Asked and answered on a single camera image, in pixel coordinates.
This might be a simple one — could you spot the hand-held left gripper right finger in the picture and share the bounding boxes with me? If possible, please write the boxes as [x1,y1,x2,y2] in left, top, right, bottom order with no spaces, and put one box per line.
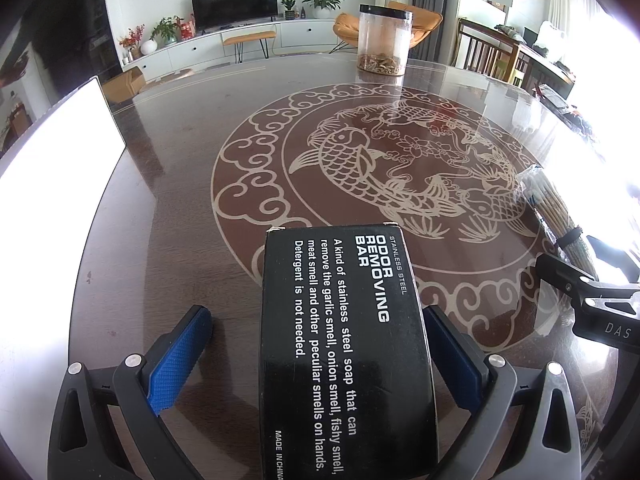
[424,305,586,480]

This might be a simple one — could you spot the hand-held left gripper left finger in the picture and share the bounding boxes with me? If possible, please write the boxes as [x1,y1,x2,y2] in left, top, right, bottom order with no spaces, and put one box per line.
[50,305,212,480]

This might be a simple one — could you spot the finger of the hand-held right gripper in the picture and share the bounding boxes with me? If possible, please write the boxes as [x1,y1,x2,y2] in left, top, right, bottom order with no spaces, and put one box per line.
[532,252,640,312]
[584,234,640,283]

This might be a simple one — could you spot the bundle of thin sticks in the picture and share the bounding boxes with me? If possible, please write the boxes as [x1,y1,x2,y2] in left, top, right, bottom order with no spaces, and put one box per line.
[514,163,600,277]

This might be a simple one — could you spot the black printed box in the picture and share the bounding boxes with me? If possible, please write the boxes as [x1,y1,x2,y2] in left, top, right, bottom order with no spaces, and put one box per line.
[258,222,442,480]

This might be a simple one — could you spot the wooden chair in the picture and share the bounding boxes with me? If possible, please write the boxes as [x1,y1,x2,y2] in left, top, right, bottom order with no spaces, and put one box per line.
[456,17,527,87]

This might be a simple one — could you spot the white panel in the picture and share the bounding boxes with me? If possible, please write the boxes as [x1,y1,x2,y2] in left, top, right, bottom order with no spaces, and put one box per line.
[0,75,127,196]

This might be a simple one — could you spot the cardboard box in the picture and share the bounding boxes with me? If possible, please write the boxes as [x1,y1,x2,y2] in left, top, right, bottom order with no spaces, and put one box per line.
[102,68,147,107]

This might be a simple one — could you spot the orange lounge chair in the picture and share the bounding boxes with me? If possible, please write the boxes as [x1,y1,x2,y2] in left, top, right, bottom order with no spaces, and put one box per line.
[332,1,445,57]

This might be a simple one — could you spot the clear plastic jar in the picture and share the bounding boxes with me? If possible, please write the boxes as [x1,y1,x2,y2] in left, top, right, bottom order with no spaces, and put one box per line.
[357,4,414,77]

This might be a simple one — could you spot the grey curtain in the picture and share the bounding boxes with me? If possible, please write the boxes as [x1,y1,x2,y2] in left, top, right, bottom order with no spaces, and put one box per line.
[414,0,452,67]

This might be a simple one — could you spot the white tv cabinet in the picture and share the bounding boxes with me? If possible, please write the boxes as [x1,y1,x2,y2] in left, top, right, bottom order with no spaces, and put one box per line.
[122,18,342,75]

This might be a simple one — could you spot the red flower bouquet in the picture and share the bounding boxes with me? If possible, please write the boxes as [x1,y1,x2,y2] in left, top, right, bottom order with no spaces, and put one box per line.
[118,23,147,60]

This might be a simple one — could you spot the orange bench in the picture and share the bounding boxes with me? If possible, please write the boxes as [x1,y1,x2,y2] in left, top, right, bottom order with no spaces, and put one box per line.
[222,30,277,64]

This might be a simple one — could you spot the leafy potted plant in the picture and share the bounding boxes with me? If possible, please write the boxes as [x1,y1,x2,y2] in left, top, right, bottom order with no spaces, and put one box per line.
[149,16,184,45]

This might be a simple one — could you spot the black display cabinet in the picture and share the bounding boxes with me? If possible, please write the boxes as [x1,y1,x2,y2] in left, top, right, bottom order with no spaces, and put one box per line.
[0,0,122,101]

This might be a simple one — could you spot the black television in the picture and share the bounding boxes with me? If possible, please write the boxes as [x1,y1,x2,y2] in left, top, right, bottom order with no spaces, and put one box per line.
[190,0,280,34]

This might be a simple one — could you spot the large green potted plant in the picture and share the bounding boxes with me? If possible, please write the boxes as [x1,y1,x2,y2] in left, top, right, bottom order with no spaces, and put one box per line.
[300,0,347,22]

